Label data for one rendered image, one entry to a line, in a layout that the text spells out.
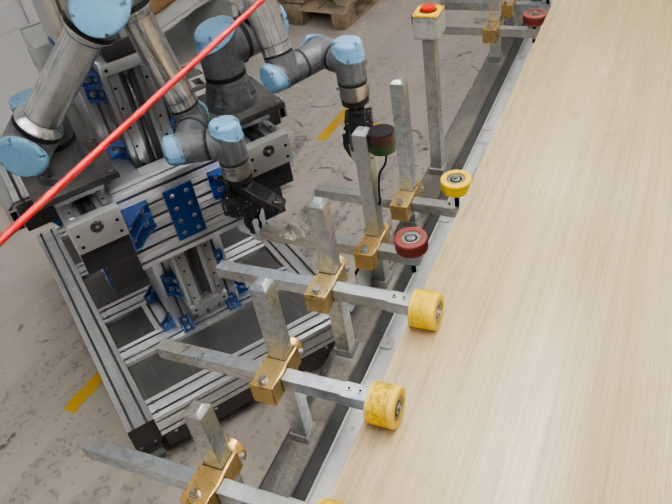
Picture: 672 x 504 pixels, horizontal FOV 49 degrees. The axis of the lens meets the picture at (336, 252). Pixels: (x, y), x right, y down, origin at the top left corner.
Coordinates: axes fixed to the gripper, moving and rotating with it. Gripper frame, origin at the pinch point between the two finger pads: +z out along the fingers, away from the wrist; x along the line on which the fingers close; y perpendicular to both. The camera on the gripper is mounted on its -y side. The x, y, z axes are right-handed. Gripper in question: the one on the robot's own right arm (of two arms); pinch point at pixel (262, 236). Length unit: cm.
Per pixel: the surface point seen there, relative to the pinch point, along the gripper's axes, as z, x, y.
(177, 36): 65, -237, 200
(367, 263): -1.8, 5.0, -32.3
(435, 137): -1, -53, -32
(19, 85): 36, -119, 214
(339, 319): -0.1, 22.8, -32.0
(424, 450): -7, 55, -63
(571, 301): -7, 11, -81
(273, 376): -14, 52, -33
